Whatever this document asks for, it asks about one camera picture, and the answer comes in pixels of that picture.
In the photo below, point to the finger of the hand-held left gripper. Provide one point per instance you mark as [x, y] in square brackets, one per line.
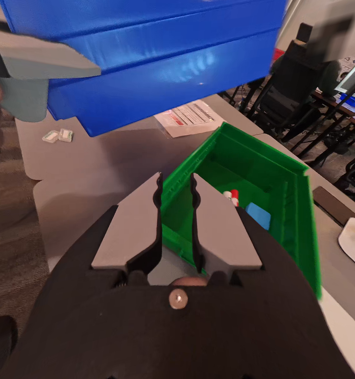
[26, 100]
[47, 62]

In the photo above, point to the small white packets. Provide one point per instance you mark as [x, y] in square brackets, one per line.
[50, 136]

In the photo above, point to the white whiteboard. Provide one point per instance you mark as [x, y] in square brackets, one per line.
[343, 331]

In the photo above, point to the red whiteboard marker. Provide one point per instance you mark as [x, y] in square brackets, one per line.
[234, 195]

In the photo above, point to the small clear plastic case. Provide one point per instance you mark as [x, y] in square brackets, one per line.
[65, 134]

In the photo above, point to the black office chair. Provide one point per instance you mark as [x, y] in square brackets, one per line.
[284, 94]

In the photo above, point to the white paper sheet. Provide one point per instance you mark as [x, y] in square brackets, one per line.
[189, 118]

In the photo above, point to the blue whiteboard eraser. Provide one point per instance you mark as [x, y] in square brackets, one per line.
[258, 216]

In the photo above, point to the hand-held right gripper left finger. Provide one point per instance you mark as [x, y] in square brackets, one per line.
[127, 231]

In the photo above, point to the blue plastic bin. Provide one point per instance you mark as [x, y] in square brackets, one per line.
[165, 59]

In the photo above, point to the green plastic bin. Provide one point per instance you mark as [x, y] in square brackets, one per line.
[254, 165]

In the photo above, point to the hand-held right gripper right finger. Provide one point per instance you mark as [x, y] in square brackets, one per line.
[224, 234]

